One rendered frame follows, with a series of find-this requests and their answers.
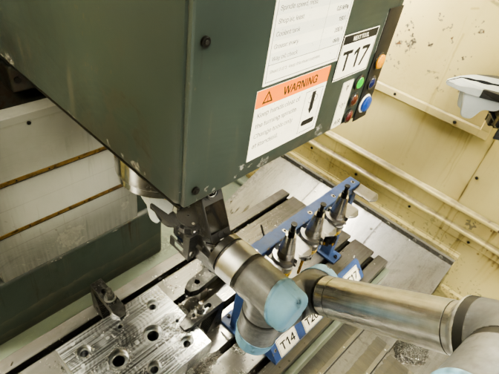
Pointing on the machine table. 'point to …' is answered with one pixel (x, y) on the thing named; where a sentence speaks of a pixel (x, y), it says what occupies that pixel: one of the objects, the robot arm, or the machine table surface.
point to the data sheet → (304, 36)
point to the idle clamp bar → (192, 289)
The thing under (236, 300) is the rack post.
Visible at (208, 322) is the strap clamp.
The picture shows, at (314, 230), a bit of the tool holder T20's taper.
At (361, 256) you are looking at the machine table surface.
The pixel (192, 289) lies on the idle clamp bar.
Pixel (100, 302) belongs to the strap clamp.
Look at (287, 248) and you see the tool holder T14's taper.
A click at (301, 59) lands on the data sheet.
